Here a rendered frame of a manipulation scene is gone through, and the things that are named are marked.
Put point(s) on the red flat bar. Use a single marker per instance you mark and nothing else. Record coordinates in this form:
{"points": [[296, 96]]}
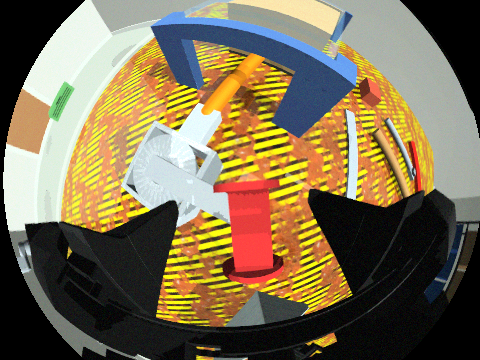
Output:
{"points": [[415, 163]]}

